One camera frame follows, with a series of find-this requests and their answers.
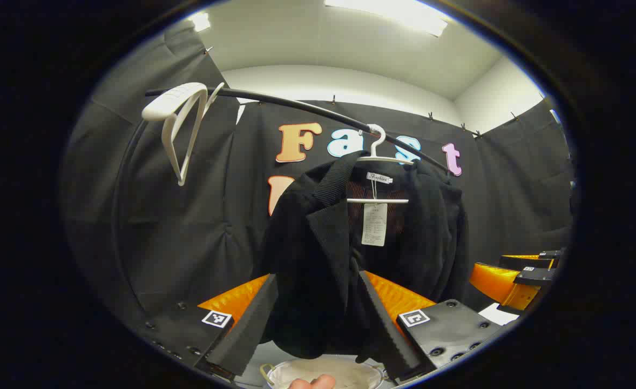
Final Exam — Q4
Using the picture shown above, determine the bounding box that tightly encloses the white laundry hamper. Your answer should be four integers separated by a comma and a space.
260, 354, 389, 389

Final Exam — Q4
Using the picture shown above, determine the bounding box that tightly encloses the black clothes rail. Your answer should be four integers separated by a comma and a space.
110, 86, 454, 319

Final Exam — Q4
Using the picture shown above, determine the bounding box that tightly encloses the black backdrop cloth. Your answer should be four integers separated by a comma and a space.
62, 22, 575, 346

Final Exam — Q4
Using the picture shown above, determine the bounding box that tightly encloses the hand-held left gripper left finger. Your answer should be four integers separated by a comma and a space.
134, 273, 280, 379

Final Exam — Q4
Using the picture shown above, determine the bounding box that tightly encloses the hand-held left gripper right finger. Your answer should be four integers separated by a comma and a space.
357, 269, 508, 381

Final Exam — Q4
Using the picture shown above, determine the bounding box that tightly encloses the white paper hang tag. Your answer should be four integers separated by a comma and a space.
361, 203, 389, 247

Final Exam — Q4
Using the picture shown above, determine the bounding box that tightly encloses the black jacket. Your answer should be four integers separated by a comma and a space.
261, 151, 470, 364

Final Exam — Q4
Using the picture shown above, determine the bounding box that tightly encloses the large ceiling light panel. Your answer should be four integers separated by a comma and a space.
324, 0, 449, 37

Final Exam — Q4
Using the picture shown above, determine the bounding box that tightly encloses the white plastic clothes hanger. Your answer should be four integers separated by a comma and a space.
347, 124, 416, 205
141, 82, 225, 187

